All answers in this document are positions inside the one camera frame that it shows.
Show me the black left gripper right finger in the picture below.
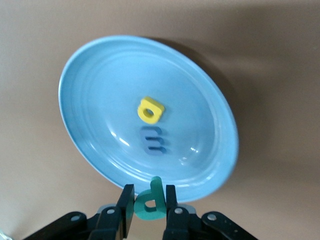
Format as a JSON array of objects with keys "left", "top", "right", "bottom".
[{"left": 162, "top": 184, "right": 201, "bottom": 240}]

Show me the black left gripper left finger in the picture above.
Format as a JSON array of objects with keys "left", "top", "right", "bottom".
[{"left": 88, "top": 184, "right": 136, "bottom": 240}]

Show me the teal foam letter p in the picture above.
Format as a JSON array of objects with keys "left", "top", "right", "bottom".
[{"left": 133, "top": 176, "right": 167, "bottom": 221}]

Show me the blue foam letter m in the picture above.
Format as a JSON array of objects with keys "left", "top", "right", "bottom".
[{"left": 139, "top": 126, "right": 173, "bottom": 156}]

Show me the yellow foam letter d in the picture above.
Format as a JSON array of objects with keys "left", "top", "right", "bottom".
[{"left": 136, "top": 96, "right": 166, "bottom": 125}]

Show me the blue plate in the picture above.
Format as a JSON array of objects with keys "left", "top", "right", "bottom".
[{"left": 58, "top": 34, "right": 240, "bottom": 203}]

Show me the brown table cover sheet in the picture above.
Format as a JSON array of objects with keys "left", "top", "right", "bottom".
[{"left": 0, "top": 0, "right": 320, "bottom": 240}]

